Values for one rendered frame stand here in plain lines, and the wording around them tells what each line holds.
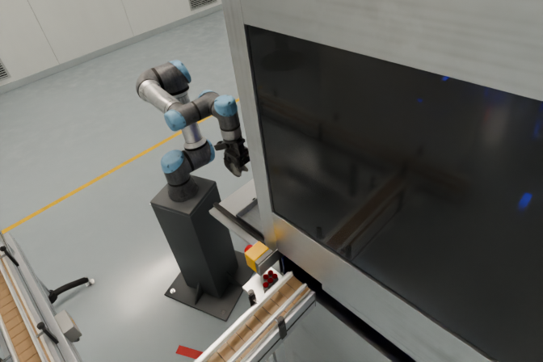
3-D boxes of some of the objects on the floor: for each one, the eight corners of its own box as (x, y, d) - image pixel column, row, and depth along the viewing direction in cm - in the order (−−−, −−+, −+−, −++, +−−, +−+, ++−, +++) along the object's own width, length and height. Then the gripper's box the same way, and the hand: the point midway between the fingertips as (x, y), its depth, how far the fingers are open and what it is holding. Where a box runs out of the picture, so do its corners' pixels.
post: (302, 359, 193) (242, -166, 62) (295, 368, 190) (215, -163, 59) (293, 351, 197) (219, -160, 65) (286, 359, 194) (191, -158, 62)
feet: (97, 284, 244) (88, 271, 235) (18, 340, 218) (5, 329, 210) (92, 276, 248) (83, 264, 239) (14, 331, 223) (2, 320, 214)
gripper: (231, 146, 129) (241, 189, 142) (250, 134, 134) (257, 177, 147) (216, 137, 134) (226, 180, 148) (235, 126, 139) (243, 168, 152)
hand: (237, 173), depth 148 cm, fingers closed
